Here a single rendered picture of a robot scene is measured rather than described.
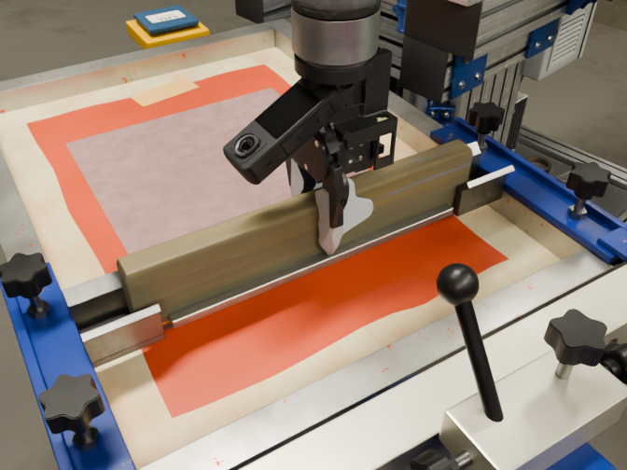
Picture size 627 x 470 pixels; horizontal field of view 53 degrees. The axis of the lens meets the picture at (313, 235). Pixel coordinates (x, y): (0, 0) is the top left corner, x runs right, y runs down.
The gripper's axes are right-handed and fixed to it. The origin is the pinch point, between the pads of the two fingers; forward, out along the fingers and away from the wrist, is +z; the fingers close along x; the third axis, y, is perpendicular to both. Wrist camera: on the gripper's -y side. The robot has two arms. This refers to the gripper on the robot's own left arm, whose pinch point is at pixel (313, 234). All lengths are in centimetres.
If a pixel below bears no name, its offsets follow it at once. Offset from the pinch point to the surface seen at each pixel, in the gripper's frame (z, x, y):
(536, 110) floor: 101, 127, 197
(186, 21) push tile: 4, 72, 15
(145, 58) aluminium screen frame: 2, 56, 1
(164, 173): 5.4, 27.1, -7.3
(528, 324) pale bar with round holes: -3.2, -22.9, 7.5
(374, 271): 5.4, -3.5, 5.9
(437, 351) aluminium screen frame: 1.9, -18.1, 2.3
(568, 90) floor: 101, 133, 225
